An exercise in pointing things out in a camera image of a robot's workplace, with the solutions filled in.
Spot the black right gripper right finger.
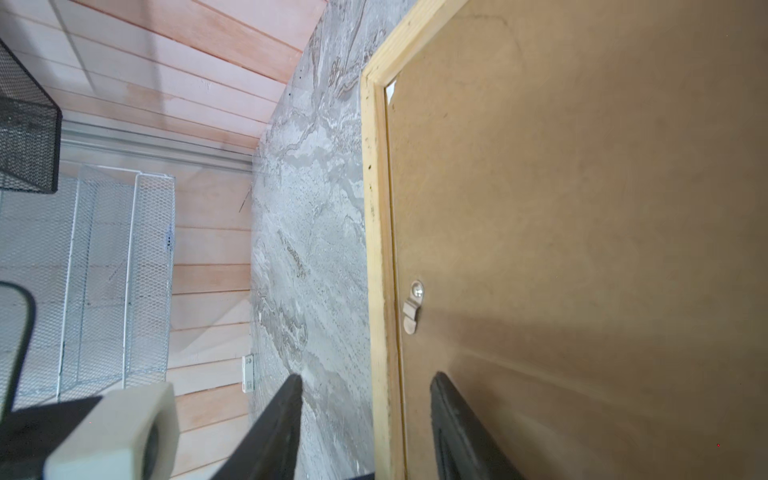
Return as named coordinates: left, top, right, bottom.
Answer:
left=430, top=372, right=523, bottom=479

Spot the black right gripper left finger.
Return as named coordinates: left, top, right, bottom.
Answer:
left=212, top=374, right=303, bottom=480

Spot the light wooden picture frame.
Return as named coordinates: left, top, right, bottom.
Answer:
left=360, top=0, right=465, bottom=479

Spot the wooden backing board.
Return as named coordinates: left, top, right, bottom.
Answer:
left=388, top=1, right=767, bottom=479

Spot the small white tag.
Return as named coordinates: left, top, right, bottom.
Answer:
left=241, top=354, right=255, bottom=393

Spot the white wire mesh shelf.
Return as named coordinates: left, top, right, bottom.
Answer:
left=1, top=165, right=175, bottom=409

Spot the black wire mesh basket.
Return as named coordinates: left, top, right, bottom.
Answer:
left=1, top=44, right=63, bottom=194

